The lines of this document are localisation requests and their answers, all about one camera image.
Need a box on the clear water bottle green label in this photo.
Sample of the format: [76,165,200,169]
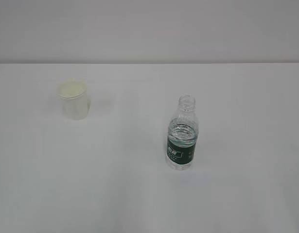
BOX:
[165,95,199,170]

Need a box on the white paper cup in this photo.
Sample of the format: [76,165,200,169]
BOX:
[57,80,89,120]

